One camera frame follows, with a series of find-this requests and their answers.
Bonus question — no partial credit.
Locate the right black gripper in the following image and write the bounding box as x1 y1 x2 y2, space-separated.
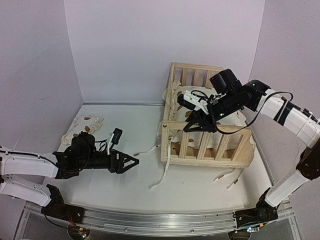
183 92 239 134

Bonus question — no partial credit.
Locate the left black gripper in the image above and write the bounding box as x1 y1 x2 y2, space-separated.
77 148 139 174

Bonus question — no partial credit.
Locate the bear print cushion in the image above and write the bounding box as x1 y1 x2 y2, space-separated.
133 79 256 193

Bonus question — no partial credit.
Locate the wooden pet bed frame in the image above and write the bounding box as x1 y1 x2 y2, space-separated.
158 62 256 168

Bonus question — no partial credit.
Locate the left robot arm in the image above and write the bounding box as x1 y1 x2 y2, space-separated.
0 128 140 219

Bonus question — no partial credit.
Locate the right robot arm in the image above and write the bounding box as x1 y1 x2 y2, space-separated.
177 69 320 222

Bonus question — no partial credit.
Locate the small bear print pillow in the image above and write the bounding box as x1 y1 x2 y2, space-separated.
60 115 105 146

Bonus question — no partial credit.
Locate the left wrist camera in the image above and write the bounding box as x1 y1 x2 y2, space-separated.
106 128 123 155

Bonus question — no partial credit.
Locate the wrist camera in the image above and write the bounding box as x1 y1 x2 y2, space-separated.
177 90 209 115
106 128 123 155

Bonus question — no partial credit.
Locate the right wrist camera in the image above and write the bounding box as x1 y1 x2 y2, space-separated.
177 90 209 115

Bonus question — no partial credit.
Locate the aluminium front rail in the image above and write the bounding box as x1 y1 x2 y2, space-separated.
15 199 299 239

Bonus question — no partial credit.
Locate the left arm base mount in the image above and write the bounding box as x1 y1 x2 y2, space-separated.
41 184 85 224

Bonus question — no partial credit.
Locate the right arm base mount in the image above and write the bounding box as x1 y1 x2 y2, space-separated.
233 200 278 229

